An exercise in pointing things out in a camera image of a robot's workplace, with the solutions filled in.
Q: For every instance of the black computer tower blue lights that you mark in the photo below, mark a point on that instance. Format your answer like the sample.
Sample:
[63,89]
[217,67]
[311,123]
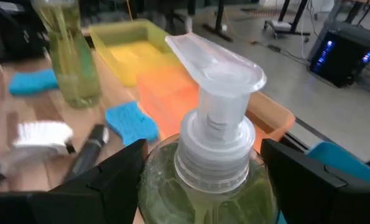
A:
[343,62]

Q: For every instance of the blue kitchen sponge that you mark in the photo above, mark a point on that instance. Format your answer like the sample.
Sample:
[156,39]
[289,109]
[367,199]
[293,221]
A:
[32,82]
[132,123]

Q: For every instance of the black table stand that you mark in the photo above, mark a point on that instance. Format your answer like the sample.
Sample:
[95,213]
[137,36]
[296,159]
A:
[219,18]

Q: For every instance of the yellow translucent plastic bin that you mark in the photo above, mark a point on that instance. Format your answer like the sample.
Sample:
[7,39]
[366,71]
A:
[125,53]

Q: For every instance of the orange translucent plastic bin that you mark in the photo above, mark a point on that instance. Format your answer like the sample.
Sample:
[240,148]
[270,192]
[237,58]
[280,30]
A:
[166,99]

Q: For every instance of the clear green dish soap bottle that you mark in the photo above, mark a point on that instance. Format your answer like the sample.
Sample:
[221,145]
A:
[215,149]
[72,71]

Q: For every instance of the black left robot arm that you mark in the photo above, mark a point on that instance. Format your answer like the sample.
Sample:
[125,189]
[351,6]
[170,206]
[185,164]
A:
[13,31]

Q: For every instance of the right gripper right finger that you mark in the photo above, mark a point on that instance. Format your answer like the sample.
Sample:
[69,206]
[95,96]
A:
[296,186]

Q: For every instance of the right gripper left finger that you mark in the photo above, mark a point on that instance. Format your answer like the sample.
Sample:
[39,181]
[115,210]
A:
[119,186]

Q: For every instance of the black metal table frame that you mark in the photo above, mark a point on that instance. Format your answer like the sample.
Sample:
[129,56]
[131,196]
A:
[315,132]

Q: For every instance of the teal blue plastic bin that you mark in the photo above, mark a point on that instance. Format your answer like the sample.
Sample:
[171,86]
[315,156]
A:
[343,161]

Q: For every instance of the black stand with casters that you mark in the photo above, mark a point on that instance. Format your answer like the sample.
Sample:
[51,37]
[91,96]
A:
[296,15]

